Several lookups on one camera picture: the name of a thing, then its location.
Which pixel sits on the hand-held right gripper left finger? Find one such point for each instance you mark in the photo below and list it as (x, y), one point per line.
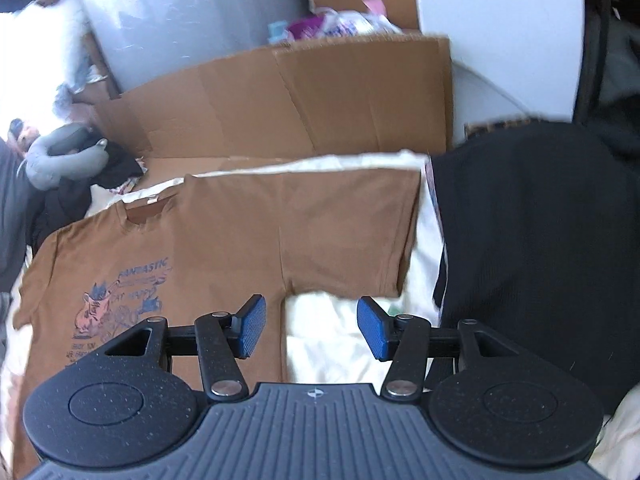
(252, 325)

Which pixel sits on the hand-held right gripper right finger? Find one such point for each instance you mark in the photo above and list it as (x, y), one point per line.
(372, 330)

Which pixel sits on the brown printed t-shirt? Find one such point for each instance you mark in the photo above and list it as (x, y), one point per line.
(275, 230)

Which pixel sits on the cream printed bed sheet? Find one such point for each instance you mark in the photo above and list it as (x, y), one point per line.
(330, 340)

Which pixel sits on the black knitted garment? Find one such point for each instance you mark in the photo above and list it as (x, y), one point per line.
(540, 240)

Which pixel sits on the black jacket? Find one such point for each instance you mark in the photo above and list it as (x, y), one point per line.
(65, 205)

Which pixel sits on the cardboard boxes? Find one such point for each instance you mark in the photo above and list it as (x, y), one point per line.
(300, 105)

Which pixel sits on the grey neck pillow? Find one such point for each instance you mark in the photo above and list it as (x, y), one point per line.
(50, 160)

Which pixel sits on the dark grey duvet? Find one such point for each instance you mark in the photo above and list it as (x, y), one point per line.
(12, 210)

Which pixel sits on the brown plush toy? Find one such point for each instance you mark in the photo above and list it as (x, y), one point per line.
(22, 132)

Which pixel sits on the pile of colourful packets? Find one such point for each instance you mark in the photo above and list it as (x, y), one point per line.
(340, 22)

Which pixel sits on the bubble wrap roll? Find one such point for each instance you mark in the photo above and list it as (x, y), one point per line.
(190, 15)

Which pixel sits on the dark grey backpack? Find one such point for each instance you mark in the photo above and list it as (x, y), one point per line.
(615, 60)

